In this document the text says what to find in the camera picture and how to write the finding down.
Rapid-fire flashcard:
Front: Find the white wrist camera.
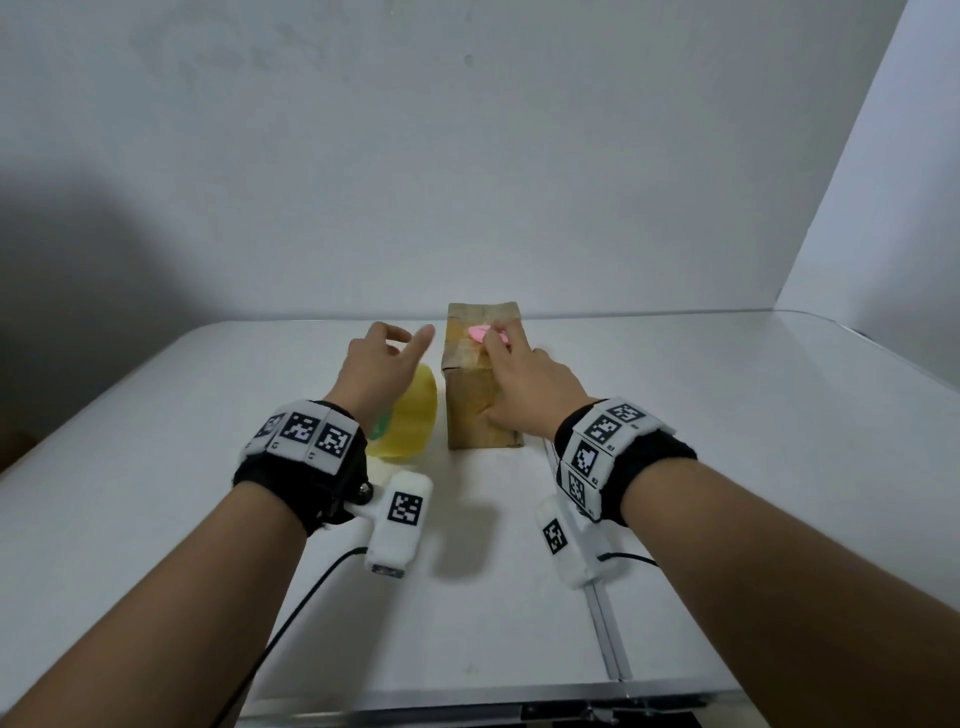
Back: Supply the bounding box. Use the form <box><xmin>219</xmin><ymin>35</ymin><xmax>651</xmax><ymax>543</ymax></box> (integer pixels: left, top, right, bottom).
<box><xmin>534</xmin><ymin>494</ymin><xmax>625</xmax><ymax>591</ymax></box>
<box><xmin>343</xmin><ymin>469</ymin><xmax>435</xmax><ymax>580</ymax></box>

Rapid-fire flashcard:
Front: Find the yellow tape roll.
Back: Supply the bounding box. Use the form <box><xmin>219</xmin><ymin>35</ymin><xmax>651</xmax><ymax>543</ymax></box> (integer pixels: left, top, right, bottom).
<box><xmin>365</xmin><ymin>363</ymin><xmax>439</xmax><ymax>461</ymax></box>

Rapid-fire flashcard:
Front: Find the brown cardboard box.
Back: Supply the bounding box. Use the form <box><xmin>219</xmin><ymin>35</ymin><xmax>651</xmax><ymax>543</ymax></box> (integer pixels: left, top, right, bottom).
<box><xmin>441</xmin><ymin>302</ymin><xmax>525</xmax><ymax>451</ymax></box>

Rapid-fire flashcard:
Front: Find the person's left hand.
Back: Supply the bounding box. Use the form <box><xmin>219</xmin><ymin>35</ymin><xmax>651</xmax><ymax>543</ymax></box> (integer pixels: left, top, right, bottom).
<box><xmin>324</xmin><ymin>321</ymin><xmax>437</xmax><ymax>435</ymax></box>

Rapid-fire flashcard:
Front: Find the black marker wristband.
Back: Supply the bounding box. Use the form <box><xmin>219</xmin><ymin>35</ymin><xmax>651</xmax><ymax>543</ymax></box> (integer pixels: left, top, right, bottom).
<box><xmin>552</xmin><ymin>396</ymin><xmax>699</xmax><ymax>528</ymax></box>
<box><xmin>232</xmin><ymin>399</ymin><xmax>374</xmax><ymax>538</ymax></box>

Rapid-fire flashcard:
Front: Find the person's right hand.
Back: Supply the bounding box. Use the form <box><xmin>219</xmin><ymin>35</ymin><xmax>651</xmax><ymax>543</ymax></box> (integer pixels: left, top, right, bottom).
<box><xmin>480</xmin><ymin>318</ymin><xmax>597</xmax><ymax>444</ymax></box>

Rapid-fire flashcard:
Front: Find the person's right forearm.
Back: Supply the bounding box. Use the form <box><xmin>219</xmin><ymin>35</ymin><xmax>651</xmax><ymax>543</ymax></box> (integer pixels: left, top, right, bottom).
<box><xmin>619</xmin><ymin>458</ymin><xmax>960</xmax><ymax>728</ymax></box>

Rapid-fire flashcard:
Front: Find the person's left forearm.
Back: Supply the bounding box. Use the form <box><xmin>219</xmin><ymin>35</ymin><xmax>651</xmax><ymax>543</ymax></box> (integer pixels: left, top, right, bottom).
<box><xmin>0</xmin><ymin>482</ymin><xmax>309</xmax><ymax>728</ymax></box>

